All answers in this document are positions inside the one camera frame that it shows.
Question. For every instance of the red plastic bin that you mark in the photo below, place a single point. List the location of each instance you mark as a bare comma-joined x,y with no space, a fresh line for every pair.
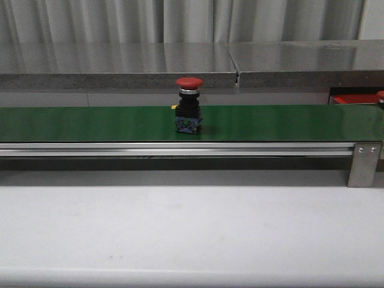
356,99

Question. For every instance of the steel counter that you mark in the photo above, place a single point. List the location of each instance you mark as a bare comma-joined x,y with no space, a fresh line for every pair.
114,66
309,64

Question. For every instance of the aluminium conveyor side rail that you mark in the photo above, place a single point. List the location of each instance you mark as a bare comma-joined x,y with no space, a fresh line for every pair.
176,149

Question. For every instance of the steel conveyor support bracket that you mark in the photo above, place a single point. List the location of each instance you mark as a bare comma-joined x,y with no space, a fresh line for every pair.
364,163

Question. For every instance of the grey pleated curtain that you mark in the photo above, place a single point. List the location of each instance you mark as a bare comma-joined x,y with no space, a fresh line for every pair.
178,21

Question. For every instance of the right steel counter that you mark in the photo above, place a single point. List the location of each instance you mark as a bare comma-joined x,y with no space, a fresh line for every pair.
309,64

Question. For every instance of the green conveyor belt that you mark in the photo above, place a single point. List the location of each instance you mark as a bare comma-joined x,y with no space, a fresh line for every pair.
274,123

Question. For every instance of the left steel counter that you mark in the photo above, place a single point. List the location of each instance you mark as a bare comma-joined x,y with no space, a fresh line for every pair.
114,66

